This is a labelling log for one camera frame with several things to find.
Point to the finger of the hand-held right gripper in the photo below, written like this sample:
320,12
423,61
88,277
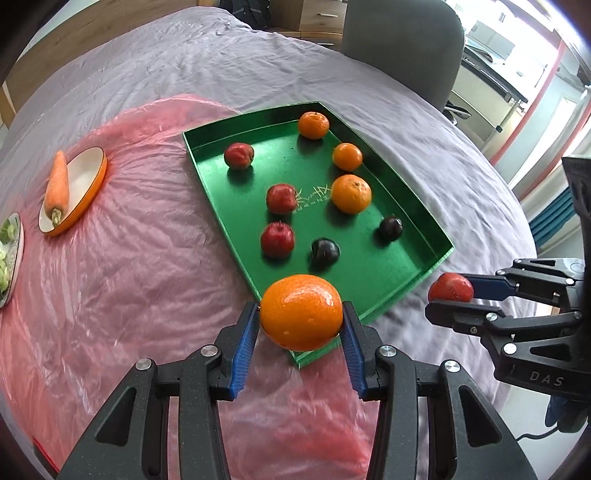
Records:
461,316
487,286

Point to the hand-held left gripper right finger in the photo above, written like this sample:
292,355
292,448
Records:
353,355

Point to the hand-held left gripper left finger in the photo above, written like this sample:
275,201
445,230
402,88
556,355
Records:
244,350

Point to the red apple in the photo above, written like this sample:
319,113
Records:
450,286
277,239
281,198
238,156

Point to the orange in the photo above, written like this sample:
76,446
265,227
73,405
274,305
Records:
301,311
347,157
351,194
313,125

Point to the dark purple plum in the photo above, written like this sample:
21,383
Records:
390,228
324,252

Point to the green rectangular tray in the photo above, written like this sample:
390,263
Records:
295,161

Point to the person's right hand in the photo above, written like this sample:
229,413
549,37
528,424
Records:
565,415

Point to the teal curtain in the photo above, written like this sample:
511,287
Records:
551,217

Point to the pink plastic sheet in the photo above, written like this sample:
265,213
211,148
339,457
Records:
138,277

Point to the desk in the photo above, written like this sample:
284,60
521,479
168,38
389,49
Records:
494,60

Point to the orange rimmed plate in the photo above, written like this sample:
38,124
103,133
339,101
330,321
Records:
85,175

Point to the white plate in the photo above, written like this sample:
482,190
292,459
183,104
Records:
17,258

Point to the carrot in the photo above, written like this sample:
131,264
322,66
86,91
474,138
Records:
57,184

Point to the plate with green vegetables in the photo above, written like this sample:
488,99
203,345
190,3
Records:
5,272

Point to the grey chair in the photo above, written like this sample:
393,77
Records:
401,46

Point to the wooden drawer cabinet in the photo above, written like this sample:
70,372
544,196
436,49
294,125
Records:
314,18

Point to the black backpack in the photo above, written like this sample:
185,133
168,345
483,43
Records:
244,11

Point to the wooden headboard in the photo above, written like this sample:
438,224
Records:
115,18

